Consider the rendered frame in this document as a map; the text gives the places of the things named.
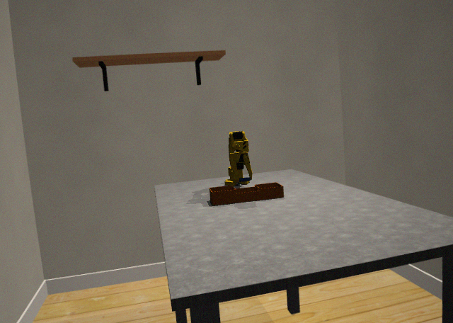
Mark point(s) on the orange three-compartment bin rack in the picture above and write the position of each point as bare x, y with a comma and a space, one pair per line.
228, 194

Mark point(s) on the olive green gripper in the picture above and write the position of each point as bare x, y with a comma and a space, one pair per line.
236, 158

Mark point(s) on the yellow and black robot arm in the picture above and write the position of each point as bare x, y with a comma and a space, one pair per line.
238, 142

